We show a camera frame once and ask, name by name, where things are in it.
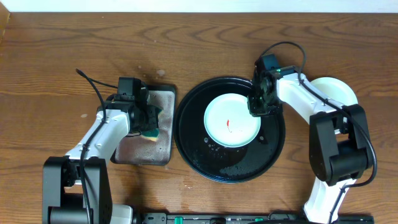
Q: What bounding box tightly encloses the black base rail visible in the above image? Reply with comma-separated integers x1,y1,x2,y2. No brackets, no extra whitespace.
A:
133,212,374,224

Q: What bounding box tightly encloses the light blue plate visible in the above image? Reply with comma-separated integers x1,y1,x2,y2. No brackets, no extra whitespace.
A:
311,77,355,106
203,93,261,148

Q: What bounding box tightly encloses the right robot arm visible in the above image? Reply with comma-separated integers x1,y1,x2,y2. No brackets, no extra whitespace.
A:
248,67,377,223

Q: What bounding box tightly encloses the round black tray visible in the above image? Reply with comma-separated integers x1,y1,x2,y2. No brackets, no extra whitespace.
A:
174,77,285,183

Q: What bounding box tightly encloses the green yellow sponge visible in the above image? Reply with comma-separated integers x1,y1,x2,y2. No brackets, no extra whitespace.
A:
141,106,162,142

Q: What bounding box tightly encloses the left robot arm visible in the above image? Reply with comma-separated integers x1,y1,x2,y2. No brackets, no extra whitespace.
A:
42,101,161,223

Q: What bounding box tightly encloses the yellow plate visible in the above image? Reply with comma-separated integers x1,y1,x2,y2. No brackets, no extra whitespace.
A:
353,92,358,104

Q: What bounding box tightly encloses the rectangular black soapy tray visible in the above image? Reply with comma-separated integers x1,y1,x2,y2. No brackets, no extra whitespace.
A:
111,85,176,166

